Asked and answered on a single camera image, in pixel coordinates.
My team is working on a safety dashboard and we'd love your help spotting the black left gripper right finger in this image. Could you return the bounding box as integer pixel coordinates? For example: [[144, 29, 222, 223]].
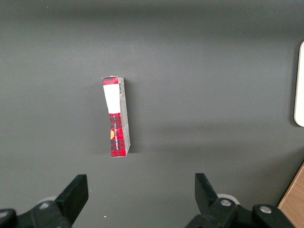
[[184, 172, 295, 228]]

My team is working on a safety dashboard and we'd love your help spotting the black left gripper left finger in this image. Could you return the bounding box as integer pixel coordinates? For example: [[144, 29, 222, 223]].
[[0, 174, 89, 228]]

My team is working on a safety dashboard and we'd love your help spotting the cream plastic tray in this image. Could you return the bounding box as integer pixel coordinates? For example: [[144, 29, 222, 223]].
[[294, 40, 304, 127]]

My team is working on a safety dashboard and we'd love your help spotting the wooden two-drawer cabinet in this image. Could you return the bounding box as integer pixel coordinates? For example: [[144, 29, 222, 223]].
[[277, 161, 304, 228]]

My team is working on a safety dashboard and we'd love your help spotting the red plaid cardboard box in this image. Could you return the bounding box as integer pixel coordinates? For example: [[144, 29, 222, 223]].
[[102, 76, 131, 158]]

